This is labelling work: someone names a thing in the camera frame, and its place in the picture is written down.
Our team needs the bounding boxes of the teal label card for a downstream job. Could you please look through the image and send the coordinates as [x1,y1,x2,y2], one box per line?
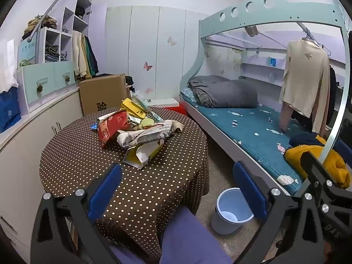
[19,37,36,66]

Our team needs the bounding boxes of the brown cardboard box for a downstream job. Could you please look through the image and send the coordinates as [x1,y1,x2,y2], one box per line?
[79,74,127,113]

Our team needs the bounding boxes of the yellow jacket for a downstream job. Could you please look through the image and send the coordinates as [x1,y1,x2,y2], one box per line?
[284,136,351,189]

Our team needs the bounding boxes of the white yellow carton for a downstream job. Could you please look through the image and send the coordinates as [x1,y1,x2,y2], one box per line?
[122,139,165,170]

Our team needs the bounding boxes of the purple cloth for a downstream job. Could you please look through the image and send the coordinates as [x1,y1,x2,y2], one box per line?
[110,206,234,264]

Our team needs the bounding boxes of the yellow paper bag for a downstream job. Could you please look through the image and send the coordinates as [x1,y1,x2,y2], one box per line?
[121,97,150,119]

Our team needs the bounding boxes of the grey plaid blanket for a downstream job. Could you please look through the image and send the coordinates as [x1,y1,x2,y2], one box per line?
[192,87,213,105]

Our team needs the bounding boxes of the dark hanging garment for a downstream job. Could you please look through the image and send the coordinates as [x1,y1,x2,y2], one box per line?
[88,37,99,75]

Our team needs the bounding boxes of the white wall shelf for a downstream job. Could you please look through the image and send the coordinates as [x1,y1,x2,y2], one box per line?
[239,60,286,87]

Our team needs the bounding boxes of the red snack bag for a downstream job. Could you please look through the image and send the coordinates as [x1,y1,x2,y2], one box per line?
[98,110,130,149]

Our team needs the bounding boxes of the teal patterned pillow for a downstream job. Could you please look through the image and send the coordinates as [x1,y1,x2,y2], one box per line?
[181,87,198,102]

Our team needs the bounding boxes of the white cubby shelf unit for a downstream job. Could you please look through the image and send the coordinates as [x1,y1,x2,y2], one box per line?
[38,0,92,64]

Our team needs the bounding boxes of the white wardrobe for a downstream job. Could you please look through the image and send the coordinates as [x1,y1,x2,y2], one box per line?
[106,5,208,108]

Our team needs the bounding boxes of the grey folded clothes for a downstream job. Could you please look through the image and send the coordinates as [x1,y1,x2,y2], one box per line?
[45,45,60,62]

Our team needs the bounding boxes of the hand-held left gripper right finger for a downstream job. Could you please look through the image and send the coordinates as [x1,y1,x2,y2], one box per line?
[228,161,325,264]

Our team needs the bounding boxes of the olive clothes pile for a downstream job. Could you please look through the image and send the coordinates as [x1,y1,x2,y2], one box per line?
[22,15,58,40]

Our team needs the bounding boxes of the red storage box white lid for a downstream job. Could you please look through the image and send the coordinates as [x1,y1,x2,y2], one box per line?
[147,98,188,117]

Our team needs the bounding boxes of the cream hanging garment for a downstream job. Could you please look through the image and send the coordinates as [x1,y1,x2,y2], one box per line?
[72,31,88,79]

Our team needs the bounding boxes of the teal drawer cabinet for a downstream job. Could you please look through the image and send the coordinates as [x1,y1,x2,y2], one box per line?
[17,60,76,116]

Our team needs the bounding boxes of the blue bag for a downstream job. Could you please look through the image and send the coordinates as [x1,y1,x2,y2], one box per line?
[0,86,22,134]

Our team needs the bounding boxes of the navy cloth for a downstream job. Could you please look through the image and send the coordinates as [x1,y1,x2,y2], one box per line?
[289,132,326,147]

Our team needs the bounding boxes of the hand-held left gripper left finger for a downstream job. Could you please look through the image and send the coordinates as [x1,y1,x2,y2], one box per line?
[30,163,123,264]

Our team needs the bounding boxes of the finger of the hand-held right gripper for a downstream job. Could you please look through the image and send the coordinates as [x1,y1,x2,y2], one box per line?
[335,139,352,160]
[300,152,352,198]

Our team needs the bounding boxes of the teal quilted mattress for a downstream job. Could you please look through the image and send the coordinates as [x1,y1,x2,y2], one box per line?
[180,88,334,196]

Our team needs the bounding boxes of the crumpled white printed paper bag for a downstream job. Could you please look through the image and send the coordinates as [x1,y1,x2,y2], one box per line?
[117,119,176,147]

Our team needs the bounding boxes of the grey quilt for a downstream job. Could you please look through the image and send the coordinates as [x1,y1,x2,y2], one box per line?
[188,75,258,108]

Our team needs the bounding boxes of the large white plastic bag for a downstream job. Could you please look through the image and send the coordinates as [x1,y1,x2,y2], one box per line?
[0,38,18,92]

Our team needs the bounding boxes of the green hanging garment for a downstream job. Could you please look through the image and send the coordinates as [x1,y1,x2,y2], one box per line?
[84,36,93,75]

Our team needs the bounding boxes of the silver curved rail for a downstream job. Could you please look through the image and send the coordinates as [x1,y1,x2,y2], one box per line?
[27,0,97,40]

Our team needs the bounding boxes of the beige hanging shirt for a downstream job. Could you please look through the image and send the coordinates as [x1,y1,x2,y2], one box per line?
[279,39,330,134]

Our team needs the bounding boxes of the light blue waste bin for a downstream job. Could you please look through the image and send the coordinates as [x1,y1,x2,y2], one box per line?
[211,187,255,235]

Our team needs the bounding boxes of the black hanging garment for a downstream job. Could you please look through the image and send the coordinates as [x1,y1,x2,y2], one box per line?
[328,64,339,127]

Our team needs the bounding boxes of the white low cabinet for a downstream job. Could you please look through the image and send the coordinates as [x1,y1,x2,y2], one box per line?
[0,88,84,253]

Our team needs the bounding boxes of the teal bunk bed frame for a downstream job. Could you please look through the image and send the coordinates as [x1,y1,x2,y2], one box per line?
[180,0,352,196]

